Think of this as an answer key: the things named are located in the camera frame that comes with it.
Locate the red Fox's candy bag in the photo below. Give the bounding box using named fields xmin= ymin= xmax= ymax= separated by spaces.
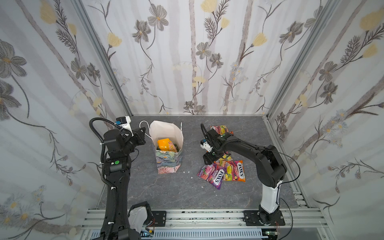
xmin=211 ymin=125 xmax=234 ymax=135

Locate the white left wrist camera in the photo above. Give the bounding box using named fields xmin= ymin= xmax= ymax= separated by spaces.
xmin=115 ymin=116 xmax=133 ymax=135

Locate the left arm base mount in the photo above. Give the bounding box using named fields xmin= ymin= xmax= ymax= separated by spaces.
xmin=128 ymin=201 xmax=167 ymax=233

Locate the purple Fox's candy bag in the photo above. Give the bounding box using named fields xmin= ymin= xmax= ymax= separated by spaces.
xmin=197 ymin=163 xmax=226 ymax=190

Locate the yellow mango gummy bag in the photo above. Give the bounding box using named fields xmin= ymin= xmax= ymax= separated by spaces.
xmin=157 ymin=138 xmax=179 ymax=153

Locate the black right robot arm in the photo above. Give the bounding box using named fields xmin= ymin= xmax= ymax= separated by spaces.
xmin=201 ymin=123 xmax=287 ymax=188

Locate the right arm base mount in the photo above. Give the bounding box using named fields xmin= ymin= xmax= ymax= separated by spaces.
xmin=242 ymin=179 xmax=286 ymax=227

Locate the pink-yellow Fox's candy bag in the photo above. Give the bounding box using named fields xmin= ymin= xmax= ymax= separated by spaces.
xmin=215 ymin=154 xmax=233 ymax=167

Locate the floral white paper bag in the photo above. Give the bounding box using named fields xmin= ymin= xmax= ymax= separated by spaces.
xmin=139 ymin=121 xmax=184 ymax=174

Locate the orange Fox's candy bag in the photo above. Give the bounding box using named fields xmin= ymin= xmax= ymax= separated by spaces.
xmin=222 ymin=161 xmax=246 ymax=182

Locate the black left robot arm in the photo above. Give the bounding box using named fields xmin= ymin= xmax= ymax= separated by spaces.
xmin=89 ymin=117 xmax=146 ymax=240

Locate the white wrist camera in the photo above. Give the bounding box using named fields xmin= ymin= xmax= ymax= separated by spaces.
xmin=115 ymin=116 xmax=133 ymax=135
xmin=200 ymin=139 xmax=213 ymax=153

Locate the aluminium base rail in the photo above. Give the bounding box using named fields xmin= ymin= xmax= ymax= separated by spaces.
xmin=78 ymin=191 xmax=334 ymax=240

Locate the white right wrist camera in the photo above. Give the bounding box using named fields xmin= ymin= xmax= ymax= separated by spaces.
xmin=200 ymin=139 xmax=213 ymax=153

